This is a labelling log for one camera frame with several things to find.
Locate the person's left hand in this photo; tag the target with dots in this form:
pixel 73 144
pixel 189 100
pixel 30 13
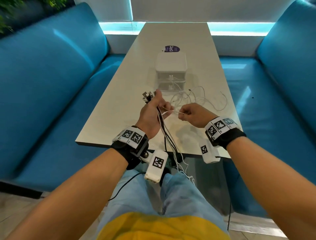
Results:
pixel 150 118

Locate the person's right hand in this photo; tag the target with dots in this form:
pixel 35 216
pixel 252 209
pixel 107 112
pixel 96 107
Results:
pixel 197 115

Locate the white box with drawers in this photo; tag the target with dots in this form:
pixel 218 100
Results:
pixel 170 61

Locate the person's right forearm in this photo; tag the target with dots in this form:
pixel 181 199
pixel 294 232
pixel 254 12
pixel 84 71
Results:
pixel 271 185

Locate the person's left forearm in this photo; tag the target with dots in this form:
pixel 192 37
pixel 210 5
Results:
pixel 69 197

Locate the person's blue jeans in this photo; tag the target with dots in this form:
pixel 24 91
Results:
pixel 177 195

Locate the person's yellow shirt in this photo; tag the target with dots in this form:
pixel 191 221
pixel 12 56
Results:
pixel 160 227

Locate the white table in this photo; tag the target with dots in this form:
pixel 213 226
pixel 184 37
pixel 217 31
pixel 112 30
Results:
pixel 116 111

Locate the black marker-tagged right wristband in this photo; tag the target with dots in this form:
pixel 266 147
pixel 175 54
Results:
pixel 232 137

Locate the black marker-tagged wristband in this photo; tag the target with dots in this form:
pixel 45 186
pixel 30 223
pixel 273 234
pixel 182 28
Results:
pixel 123 150
pixel 232 137

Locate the black marker-tagged left wristband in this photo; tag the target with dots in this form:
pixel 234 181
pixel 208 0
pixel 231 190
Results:
pixel 123 150

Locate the round purple sticker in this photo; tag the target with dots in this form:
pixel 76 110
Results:
pixel 172 49

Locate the blue leather sofa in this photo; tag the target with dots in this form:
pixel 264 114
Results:
pixel 279 99
pixel 44 86

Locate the cyan light strip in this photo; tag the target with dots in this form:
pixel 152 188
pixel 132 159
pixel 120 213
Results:
pixel 118 27

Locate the green leafy plant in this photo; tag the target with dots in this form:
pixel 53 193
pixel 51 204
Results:
pixel 5 22

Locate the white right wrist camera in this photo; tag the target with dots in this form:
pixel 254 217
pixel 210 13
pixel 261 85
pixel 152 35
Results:
pixel 209 157

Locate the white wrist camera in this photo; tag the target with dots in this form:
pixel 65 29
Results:
pixel 209 157
pixel 154 173

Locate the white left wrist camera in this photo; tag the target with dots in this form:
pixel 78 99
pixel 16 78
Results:
pixel 154 173

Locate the cyan vertical wall light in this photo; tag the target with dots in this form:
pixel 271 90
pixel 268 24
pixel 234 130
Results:
pixel 130 11

